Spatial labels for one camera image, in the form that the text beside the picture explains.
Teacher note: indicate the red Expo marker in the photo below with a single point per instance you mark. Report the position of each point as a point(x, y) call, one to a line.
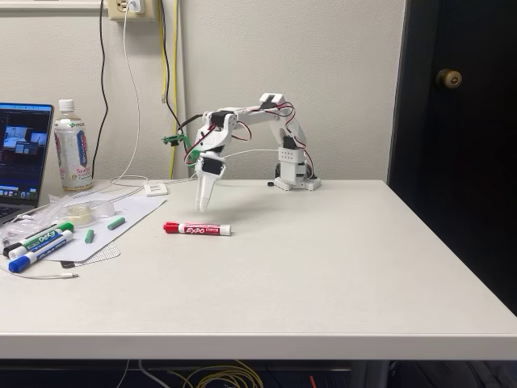
point(198, 229)

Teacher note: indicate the green Expo marker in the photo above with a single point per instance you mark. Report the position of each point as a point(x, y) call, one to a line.
point(40, 239)

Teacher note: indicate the blue marker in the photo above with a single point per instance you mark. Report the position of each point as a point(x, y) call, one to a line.
point(36, 254)

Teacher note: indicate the black marker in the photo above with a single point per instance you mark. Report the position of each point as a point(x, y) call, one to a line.
point(9, 250)

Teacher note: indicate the small white box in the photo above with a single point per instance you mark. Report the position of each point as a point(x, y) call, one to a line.
point(155, 188)

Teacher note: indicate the white paper sheet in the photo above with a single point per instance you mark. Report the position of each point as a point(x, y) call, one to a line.
point(133, 214)

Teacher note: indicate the green cylindrical eraser piece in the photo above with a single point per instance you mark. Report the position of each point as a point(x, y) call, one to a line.
point(115, 223)
point(89, 236)

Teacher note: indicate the clear tea bottle white cap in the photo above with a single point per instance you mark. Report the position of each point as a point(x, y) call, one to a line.
point(72, 153)

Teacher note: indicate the black card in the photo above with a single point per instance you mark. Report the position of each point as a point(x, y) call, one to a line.
point(68, 264)

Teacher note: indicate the clear plastic bags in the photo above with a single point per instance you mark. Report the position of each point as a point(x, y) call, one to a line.
point(28, 222)

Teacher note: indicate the white charger plug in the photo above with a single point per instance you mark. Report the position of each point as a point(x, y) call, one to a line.
point(133, 5)

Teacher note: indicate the silver laptop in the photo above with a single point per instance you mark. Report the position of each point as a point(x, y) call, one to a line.
point(20, 153)

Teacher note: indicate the grey table leg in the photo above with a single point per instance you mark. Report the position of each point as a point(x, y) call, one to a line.
point(369, 375)

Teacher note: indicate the brass door knob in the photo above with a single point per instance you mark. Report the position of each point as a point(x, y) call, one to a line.
point(448, 78)

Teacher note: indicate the dark door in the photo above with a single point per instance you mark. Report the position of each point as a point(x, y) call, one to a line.
point(464, 161)

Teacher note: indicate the green camera mount with camera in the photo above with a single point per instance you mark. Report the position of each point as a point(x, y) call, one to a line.
point(177, 140)

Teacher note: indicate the beige wall outlet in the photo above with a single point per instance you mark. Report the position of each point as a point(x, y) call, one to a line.
point(131, 10)

